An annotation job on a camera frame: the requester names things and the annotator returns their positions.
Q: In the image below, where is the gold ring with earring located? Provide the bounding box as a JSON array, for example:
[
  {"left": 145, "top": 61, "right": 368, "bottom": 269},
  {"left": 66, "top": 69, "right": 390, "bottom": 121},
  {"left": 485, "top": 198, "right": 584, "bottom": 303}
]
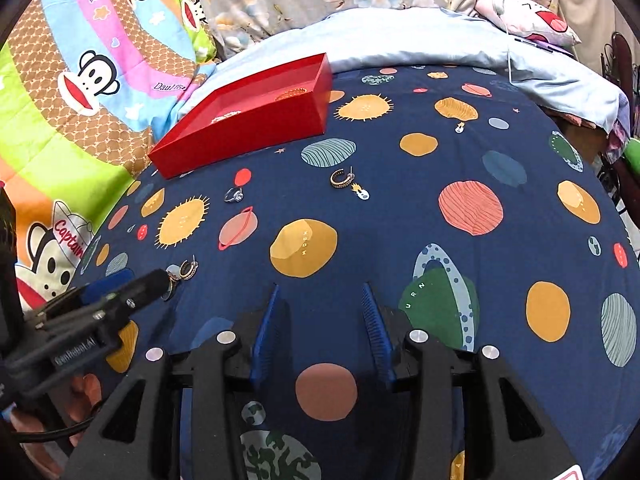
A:
[{"left": 162, "top": 253, "right": 200, "bottom": 302}]

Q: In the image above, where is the person's left hand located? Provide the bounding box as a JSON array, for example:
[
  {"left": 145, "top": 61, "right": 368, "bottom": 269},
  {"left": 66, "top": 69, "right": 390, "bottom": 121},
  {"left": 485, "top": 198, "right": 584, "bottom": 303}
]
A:
[{"left": 10, "top": 374, "right": 102, "bottom": 479}]

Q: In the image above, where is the white pink cartoon pillow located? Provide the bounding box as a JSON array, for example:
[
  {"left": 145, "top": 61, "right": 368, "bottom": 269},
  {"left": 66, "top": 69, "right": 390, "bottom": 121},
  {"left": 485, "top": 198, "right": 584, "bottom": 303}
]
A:
[{"left": 474, "top": 0, "right": 582, "bottom": 48}]

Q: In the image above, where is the gold hoop earring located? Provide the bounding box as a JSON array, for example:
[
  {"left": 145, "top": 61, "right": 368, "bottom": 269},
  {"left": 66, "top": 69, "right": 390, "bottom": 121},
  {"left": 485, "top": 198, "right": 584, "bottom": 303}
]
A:
[{"left": 329, "top": 168, "right": 356, "bottom": 190}]

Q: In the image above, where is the black cable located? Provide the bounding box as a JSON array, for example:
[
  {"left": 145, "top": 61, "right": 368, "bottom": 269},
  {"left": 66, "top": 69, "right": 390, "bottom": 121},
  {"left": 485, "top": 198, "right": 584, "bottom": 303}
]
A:
[{"left": 8, "top": 404, "right": 104, "bottom": 446}]

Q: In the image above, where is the colourful monkey cartoon blanket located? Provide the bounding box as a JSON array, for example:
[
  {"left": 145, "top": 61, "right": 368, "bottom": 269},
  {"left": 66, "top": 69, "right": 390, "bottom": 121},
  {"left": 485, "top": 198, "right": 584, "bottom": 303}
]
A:
[{"left": 1, "top": 0, "right": 216, "bottom": 311}]

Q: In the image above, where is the red jewelry tray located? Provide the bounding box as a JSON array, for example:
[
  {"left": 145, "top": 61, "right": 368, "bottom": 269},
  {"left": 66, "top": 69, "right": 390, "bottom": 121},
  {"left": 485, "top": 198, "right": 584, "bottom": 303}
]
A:
[{"left": 149, "top": 53, "right": 333, "bottom": 179}]

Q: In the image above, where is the navy planet print bedsheet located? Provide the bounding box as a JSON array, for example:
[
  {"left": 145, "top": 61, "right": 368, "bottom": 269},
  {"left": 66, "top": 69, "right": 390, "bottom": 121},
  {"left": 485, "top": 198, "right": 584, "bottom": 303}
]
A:
[{"left": 75, "top": 66, "right": 639, "bottom": 479}]

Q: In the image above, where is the light blue quilt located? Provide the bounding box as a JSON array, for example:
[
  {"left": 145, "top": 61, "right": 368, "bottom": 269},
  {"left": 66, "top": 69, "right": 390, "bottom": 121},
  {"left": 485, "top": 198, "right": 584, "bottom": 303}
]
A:
[{"left": 178, "top": 8, "right": 630, "bottom": 131}]

